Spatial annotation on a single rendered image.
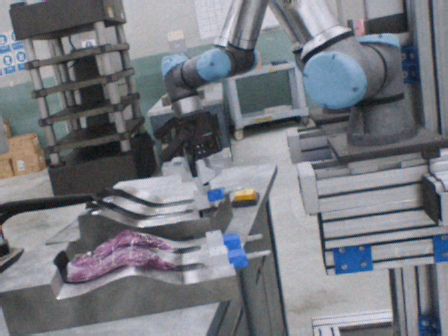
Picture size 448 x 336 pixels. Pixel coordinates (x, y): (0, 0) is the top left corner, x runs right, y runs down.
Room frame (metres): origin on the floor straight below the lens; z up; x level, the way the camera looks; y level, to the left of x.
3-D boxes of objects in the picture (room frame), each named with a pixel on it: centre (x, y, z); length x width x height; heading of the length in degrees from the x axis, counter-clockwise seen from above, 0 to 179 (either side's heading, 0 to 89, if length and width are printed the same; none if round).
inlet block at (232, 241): (1.23, -0.15, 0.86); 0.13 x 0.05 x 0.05; 86
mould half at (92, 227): (1.55, 0.07, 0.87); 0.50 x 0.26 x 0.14; 69
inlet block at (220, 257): (1.12, -0.15, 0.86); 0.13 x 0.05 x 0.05; 86
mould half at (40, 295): (1.18, 0.12, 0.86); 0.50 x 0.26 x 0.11; 86
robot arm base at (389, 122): (1.19, -0.52, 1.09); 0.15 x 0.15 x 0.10
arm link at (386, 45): (1.19, -0.52, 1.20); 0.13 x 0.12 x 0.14; 131
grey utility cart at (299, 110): (7.29, -1.61, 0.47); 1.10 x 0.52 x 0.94; 88
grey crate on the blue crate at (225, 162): (4.74, -0.39, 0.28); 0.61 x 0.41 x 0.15; 81
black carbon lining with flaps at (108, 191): (1.53, 0.06, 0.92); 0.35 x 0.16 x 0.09; 69
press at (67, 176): (6.17, 0.49, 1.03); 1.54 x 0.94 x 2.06; 171
